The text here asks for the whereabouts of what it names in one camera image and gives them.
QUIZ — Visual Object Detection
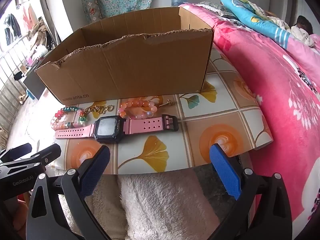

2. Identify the dark hanging jacket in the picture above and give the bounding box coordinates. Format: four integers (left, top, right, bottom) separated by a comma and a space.
4, 14, 22, 44

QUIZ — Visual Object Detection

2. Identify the ginkgo patterned tablecloth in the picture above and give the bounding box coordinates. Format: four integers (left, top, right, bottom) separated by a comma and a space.
5, 45, 274, 175

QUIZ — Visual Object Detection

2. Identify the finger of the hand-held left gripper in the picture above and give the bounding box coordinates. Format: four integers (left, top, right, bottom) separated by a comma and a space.
0, 143, 33, 164
0, 144, 62, 178

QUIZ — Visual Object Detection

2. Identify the black board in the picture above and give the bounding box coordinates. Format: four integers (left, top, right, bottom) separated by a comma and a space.
23, 72, 45, 100

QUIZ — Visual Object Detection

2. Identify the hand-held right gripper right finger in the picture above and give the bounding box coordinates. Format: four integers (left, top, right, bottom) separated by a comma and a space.
209, 143, 293, 240

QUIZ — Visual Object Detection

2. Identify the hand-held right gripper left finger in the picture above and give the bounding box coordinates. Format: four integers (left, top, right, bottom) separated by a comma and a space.
26, 144, 112, 240

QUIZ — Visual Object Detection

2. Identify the gold keychain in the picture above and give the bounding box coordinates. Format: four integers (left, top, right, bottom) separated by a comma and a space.
84, 105, 113, 113

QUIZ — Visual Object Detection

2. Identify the white fluffy cloth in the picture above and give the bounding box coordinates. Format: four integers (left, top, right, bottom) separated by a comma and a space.
54, 169, 220, 240

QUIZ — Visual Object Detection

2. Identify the metal railing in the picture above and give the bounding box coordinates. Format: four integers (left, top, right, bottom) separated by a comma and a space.
0, 34, 38, 130

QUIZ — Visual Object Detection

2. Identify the multicolour bead bracelet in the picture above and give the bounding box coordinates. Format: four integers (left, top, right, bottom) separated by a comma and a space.
51, 107, 88, 131

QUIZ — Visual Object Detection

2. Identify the orange bead bracelet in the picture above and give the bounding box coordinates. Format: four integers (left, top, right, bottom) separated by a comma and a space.
118, 99, 158, 120

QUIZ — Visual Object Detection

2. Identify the grey lace pillow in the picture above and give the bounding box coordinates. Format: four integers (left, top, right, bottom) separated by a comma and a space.
197, 1, 240, 20

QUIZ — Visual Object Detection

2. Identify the pink hanging garment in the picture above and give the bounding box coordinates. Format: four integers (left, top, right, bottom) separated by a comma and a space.
22, 4, 38, 25

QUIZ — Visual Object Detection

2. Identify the blue cartoon quilt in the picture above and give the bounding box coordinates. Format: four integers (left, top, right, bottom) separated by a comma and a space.
220, 0, 315, 49

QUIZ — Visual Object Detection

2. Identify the pink digital watch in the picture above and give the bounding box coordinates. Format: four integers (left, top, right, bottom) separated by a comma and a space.
55, 114, 179, 144

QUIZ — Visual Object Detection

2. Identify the pink floral blanket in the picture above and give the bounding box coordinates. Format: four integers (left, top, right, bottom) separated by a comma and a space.
179, 2, 320, 233

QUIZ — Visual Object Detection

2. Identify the brown cardboard box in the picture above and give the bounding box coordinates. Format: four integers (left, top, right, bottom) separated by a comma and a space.
34, 7, 214, 105

